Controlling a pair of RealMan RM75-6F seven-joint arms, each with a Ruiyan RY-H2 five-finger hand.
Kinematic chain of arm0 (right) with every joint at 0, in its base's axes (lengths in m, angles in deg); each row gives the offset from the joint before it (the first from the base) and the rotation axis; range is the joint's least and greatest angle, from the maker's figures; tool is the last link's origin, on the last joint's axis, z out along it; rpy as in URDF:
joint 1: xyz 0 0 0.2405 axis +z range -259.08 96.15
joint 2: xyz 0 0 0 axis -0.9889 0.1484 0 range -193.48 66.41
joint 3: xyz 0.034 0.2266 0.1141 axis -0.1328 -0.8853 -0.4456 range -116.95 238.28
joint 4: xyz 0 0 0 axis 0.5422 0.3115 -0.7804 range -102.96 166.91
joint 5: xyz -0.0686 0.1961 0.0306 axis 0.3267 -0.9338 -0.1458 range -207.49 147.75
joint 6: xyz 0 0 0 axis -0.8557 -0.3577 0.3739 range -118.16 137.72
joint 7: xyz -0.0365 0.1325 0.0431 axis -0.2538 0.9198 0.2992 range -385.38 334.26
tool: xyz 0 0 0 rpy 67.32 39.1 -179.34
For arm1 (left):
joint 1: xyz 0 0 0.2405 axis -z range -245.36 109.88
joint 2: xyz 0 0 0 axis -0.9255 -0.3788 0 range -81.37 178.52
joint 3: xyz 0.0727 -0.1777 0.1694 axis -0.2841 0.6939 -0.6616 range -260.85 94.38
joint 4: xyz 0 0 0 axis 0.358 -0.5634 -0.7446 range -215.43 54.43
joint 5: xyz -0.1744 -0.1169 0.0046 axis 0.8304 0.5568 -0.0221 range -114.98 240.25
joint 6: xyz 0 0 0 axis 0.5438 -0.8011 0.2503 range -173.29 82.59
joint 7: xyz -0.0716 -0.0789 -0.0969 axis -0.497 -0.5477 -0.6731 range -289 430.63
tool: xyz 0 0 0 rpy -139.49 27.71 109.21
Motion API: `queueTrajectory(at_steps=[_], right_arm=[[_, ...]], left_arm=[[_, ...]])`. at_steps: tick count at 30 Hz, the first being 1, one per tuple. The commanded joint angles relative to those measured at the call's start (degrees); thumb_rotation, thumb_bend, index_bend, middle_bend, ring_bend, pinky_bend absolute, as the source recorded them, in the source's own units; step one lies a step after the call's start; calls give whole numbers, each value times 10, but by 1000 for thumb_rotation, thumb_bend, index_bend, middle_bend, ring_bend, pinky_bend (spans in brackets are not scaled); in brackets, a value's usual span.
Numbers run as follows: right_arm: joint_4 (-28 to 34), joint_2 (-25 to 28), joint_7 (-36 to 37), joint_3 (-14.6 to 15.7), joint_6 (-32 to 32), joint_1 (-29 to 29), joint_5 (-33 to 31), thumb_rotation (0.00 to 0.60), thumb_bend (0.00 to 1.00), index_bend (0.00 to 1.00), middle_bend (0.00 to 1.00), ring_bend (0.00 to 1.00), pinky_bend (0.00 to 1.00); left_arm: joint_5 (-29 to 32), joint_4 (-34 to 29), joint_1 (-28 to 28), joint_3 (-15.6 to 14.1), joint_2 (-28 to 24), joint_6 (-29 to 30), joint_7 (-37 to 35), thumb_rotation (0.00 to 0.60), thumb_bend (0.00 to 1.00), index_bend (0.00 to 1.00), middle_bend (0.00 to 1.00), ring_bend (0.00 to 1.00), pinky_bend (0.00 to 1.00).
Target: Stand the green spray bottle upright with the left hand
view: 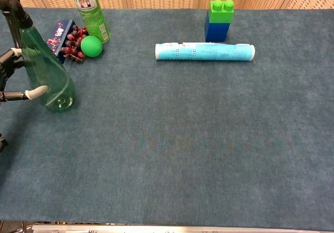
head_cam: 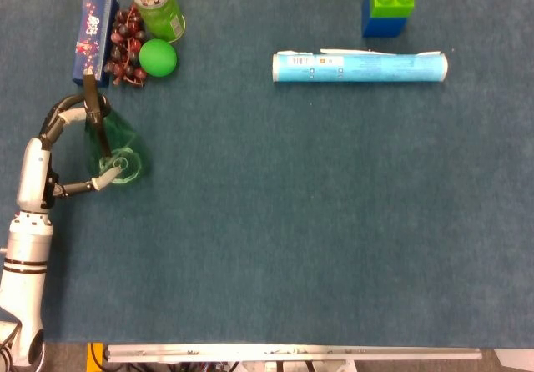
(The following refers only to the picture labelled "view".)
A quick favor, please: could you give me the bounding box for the aluminium table rail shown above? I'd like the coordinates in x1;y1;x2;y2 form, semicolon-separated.
31;224;334;233

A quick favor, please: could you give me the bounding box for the light blue rolled tube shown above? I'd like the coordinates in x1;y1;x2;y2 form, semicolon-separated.
154;42;256;62

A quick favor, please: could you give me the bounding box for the green transparent spray bottle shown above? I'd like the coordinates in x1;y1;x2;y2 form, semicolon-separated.
0;0;76;113

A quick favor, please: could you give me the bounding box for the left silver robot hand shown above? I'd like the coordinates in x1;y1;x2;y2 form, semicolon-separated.
0;47;50;103

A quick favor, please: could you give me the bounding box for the green cylindrical can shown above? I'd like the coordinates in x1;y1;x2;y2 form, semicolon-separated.
66;0;112;44

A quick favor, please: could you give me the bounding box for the dark blue printed box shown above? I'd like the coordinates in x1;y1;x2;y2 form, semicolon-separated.
46;19;76;64

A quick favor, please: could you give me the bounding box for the green ball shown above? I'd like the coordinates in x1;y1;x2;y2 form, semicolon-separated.
79;36;103;59

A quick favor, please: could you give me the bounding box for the green toy brick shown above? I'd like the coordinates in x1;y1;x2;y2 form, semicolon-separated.
210;0;235;24

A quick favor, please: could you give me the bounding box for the blue felt table cloth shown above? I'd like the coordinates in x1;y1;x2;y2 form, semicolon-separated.
0;6;334;231

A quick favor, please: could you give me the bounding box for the red grape bunch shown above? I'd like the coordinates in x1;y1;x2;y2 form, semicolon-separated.
59;25;88;62

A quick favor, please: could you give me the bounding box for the blue toy brick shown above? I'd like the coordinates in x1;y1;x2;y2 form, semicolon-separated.
205;10;231;43

